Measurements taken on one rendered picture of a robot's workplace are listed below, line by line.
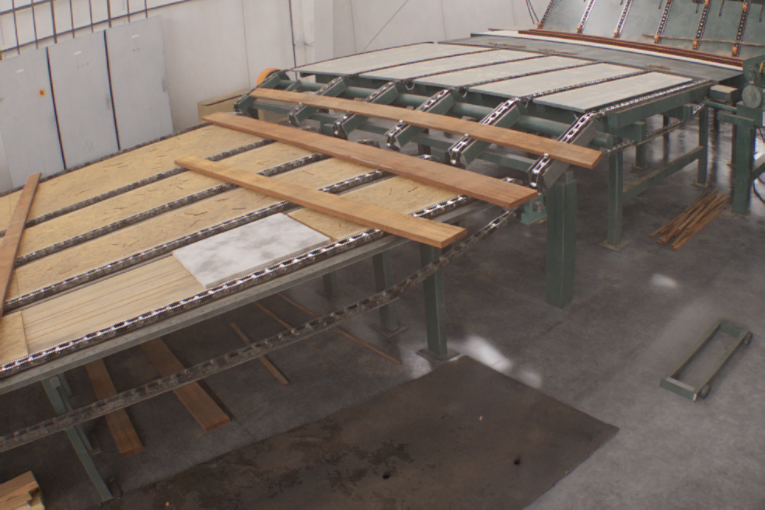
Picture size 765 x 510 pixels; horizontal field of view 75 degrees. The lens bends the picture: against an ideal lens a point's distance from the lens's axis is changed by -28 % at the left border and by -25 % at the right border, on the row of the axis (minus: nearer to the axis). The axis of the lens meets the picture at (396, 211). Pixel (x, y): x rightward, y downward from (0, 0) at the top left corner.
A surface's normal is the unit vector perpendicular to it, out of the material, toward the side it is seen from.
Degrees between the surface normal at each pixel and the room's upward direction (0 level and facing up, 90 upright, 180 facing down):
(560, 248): 90
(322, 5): 99
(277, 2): 86
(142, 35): 90
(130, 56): 90
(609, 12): 47
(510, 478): 0
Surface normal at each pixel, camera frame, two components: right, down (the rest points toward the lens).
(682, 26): -0.64, -0.43
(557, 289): -0.79, 0.29
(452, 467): -0.10, -0.93
